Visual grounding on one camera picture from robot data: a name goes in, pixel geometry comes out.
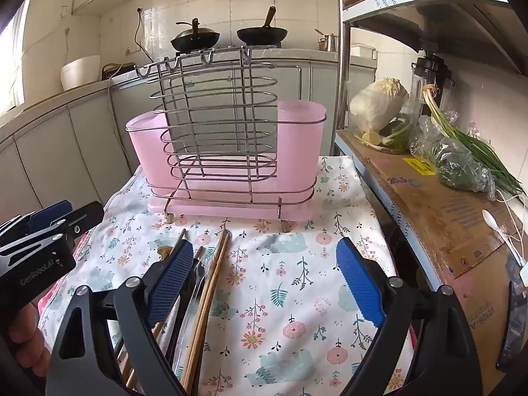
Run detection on floral printed cloth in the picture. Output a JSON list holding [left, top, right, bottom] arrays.
[[39, 154, 415, 396]]

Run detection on napa cabbage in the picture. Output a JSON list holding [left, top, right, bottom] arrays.
[[350, 76, 409, 133]]

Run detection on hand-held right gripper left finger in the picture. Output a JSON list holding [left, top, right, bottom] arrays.
[[45, 239, 195, 396]]

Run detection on thin white cable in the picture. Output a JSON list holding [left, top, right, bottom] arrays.
[[493, 187, 528, 265]]

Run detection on steel wok lid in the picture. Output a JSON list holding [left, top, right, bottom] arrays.
[[175, 25, 217, 40]]

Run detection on pink plastic drip tray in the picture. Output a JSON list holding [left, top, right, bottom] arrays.
[[148, 196, 316, 220]]

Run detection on black blender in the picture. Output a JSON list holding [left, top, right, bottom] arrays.
[[410, 51, 454, 110]]

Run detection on steel wire utensil rack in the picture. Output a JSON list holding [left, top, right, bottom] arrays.
[[134, 47, 318, 232]]

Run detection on white rectangular dish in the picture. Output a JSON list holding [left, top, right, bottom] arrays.
[[350, 44, 378, 60]]

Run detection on green onions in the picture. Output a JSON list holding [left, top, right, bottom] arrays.
[[421, 83, 528, 199]]

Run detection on gas stove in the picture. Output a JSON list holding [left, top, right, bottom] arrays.
[[175, 42, 283, 55]]

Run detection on steel shelf rack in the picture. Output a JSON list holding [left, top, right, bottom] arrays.
[[332, 0, 528, 298]]

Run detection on white plastic spoon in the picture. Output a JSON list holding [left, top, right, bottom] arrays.
[[481, 209, 526, 269]]

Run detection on window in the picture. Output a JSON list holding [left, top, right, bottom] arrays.
[[0, 0, 34, 112]]

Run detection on brown cardboard sheet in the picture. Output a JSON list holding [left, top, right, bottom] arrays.
[[336, 128, 528, 396]]

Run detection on white rice cooker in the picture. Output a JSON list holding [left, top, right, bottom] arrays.
[[60, 55, 102, 91]]

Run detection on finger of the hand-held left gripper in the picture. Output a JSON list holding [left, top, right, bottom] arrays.
[[0, 200, 74, 244], [0, 201, 105, 262]]

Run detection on dark brown wooden chopstick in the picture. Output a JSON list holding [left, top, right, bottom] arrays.
[[154, 228, 187, 265]]

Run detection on pink plastic utensil holder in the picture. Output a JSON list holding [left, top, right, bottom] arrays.
[[125, 99, 327, 211]]

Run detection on black wok with wooden handle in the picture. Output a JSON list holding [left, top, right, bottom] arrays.
[[170, 17, 220, 51], [236, 6, 288, 46]]

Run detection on silver metal utensil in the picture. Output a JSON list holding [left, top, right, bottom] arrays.
[[171, 245, 207, 384]]

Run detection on black small appliance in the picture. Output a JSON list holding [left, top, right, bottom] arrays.
[[102, 63, 137, 81]]

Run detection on plastic bag of greens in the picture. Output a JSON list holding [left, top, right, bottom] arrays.
[[408, 115, 498, 201]]

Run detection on black power cable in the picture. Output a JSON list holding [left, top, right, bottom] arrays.
[[134, 8, 151, 64]]

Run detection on light wooden chopstick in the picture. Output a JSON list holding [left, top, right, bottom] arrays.
[[180, 229, 227, 392], [187, 231, 232, 394], [117, 324, 166, 390]]

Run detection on person's left hand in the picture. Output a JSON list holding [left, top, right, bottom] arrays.
[[6, 301, 52, 376]]

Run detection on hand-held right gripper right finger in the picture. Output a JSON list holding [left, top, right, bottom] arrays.
[[335, 237, 484, 396]]

